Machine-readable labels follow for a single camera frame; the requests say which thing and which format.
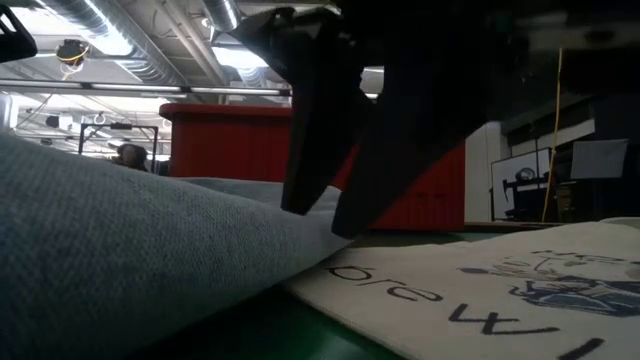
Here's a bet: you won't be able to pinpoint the corrugated silver duct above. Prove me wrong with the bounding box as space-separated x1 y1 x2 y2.
39 0 186 86

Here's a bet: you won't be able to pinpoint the long LED light bar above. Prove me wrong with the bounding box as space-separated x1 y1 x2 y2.
0 79 294 99

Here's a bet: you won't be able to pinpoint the light blue denim jeans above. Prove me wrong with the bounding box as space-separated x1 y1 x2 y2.
0 132 351 360

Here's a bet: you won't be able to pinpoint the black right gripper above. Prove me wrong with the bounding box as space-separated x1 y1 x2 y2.
232 0 640 239

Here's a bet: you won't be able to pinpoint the black stand with dial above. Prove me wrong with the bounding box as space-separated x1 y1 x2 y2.
502 167 551 221

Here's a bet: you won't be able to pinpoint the black yellow ceiling device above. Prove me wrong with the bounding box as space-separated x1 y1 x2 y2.
55 38 90 66

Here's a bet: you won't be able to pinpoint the red fabric laundry bin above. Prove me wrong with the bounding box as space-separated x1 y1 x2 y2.
159 103 466 232

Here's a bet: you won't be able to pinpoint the black clothing rack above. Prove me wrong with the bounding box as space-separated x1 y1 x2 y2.
77 122 159 174

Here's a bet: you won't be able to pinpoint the person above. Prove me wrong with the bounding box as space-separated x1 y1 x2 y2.
112 143 151 174

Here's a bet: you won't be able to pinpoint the yellow hanging cable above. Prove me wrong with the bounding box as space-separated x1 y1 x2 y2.
542 47 564 224

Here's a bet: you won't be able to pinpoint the silver round duct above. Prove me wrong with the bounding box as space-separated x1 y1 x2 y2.
202 0 241 32

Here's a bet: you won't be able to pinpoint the white printed t-shirt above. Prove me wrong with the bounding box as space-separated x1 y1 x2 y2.
284 217 640 360

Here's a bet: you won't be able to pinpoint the grey flat panel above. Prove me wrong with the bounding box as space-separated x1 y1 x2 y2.
569 138 629 180

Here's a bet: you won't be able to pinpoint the whiteboard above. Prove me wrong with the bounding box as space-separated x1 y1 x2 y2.
491 148 551 221

